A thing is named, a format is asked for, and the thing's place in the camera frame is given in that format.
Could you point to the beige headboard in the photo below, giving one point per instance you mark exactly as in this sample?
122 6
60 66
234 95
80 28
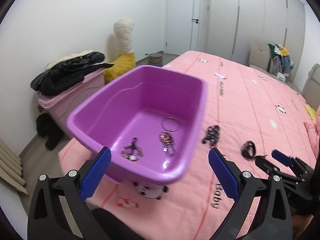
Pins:
311 90

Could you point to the white wardrobe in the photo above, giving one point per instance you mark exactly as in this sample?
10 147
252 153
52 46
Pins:
233 24

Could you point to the person's right hand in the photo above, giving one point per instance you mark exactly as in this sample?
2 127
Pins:
299 224

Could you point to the clothes pile on chair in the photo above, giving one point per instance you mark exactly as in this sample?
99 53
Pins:
280 62

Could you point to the white garment on box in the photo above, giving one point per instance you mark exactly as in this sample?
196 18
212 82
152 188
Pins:
66 58

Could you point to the pink storage box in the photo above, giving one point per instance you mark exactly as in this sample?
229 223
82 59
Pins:
60 107

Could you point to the beige chair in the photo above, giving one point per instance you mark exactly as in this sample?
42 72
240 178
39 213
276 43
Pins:
259 56

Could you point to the alpaca plush toy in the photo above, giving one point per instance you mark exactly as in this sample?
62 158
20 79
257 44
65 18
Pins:
126 61

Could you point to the folded pink duvet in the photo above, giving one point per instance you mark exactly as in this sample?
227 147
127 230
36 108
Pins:
313 130

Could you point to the purple plastic tub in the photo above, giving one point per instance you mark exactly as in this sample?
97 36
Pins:
150 119

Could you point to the white room door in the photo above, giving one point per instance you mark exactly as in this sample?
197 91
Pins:
182 26

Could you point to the round patterned stool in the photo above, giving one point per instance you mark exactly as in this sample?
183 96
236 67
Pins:
155 59

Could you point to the black clothes on floor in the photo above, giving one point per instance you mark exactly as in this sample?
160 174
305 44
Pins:
46 127

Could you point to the black down jacket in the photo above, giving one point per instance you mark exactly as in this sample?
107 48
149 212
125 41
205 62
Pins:
67 73

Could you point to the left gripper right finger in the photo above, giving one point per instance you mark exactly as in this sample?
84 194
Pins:
272 218

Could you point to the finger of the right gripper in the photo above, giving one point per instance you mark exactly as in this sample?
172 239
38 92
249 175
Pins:
287 161
270 169

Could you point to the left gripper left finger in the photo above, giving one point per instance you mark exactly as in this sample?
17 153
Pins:
47 219

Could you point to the black digital wristwatch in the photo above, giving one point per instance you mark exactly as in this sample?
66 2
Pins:
248 151

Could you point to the beige striped cushion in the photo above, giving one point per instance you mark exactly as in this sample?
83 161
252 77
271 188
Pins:
11 168

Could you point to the yellow pillow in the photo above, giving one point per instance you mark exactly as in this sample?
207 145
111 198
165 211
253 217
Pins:
311 112

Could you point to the pink bed quilt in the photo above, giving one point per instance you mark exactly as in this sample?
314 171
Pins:
246 104

